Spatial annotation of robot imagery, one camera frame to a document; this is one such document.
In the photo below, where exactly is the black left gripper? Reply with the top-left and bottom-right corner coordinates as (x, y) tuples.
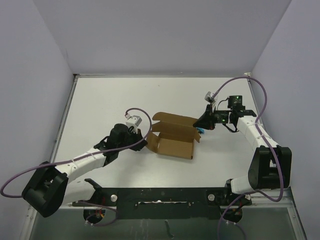
(117, 126), (148, 151)

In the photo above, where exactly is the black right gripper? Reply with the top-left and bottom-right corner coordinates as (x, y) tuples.
(193, 104), (232, 131)

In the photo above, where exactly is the small blue toy car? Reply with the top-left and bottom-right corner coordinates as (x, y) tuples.
(196, 127), (205, 135)

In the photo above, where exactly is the brown cardboard paper box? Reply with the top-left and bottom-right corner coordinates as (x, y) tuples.
(146, 112), (201, 160)

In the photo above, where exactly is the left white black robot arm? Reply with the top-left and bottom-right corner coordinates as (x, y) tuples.
(21, 123), (148, 217)

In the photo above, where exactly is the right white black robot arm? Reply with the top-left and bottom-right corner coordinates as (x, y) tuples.
(193, 92), (292, 205)

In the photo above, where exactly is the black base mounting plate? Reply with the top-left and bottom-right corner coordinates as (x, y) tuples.
(73, 187), (252, 224)

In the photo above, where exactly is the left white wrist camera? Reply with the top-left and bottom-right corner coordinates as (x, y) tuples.
(125, 113), (142, 133)

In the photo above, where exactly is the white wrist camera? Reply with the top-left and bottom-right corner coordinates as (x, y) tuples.
(125, 113), (142, 133)
(204, 91), (217, 105)

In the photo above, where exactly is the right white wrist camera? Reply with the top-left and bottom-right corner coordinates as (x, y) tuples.
(204, 91), (217, 105)

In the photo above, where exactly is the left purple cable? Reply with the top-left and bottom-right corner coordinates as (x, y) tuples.
(0, 107), (153, 227)

